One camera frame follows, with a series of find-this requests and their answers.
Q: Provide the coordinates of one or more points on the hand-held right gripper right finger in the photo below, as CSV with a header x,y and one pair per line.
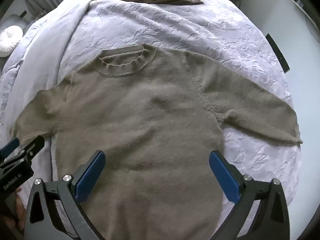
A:
x,y
225,177

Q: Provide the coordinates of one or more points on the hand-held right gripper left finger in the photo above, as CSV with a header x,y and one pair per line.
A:
x,y
90,177

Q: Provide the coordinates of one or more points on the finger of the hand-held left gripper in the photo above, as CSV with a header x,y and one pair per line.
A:
x,y
32,146
10,146

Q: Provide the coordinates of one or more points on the taupe knit sweater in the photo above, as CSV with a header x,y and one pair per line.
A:
x,y
150,120

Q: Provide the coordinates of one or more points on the person's left hand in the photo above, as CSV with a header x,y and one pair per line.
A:
x,y
20,210

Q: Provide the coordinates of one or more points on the white round pleated pillow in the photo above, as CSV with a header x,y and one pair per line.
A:
x,y
9,40

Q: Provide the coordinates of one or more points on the grey quilted pillow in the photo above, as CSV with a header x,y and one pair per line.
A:
x,y
15,20

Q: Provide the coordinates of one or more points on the lavender embossed plush blanket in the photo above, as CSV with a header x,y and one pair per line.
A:
x,y
200,32

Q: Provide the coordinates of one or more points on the black flat wall object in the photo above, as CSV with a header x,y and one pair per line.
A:
x,y
277,53

